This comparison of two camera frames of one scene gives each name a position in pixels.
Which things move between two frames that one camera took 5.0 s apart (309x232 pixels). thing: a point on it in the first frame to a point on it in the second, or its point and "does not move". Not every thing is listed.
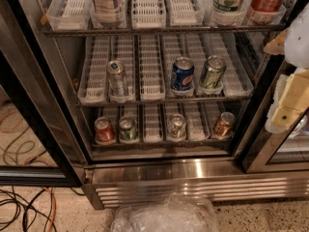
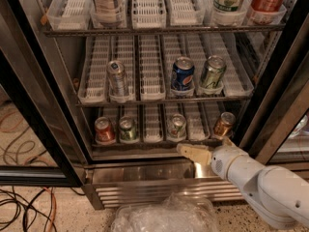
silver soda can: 116,71 does not move
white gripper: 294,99 to 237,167
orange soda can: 223,127 does not move
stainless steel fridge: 166,88 does not move
